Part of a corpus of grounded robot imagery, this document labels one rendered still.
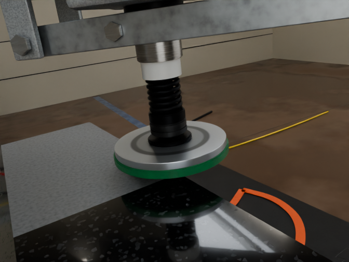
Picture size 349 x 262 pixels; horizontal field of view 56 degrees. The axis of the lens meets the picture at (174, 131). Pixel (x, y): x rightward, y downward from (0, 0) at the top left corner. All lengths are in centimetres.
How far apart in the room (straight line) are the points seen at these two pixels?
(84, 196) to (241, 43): 624
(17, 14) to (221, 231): 45
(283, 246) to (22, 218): 40
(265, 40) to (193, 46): 169
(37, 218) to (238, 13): 44
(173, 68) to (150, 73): 4
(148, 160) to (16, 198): 26
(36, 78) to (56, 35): 471
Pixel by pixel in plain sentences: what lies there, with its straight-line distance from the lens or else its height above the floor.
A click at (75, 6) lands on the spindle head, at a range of 52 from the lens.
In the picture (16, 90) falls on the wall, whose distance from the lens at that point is 530.
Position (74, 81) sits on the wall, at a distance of 538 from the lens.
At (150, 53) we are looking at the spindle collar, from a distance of 55.
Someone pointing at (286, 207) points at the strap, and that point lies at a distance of 199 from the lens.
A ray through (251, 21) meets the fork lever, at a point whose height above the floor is 109.
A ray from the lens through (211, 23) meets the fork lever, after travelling 50.
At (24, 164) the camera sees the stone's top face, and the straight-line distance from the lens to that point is 82.
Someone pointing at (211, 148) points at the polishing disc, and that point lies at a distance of 57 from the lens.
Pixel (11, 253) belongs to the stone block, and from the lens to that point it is 54.
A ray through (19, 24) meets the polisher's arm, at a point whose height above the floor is 112.
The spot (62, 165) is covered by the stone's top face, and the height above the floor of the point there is 83.
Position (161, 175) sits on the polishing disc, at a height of 87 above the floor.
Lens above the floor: 111
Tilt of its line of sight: 20 degrees down
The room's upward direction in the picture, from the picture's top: 7 degrees counter-clockwise
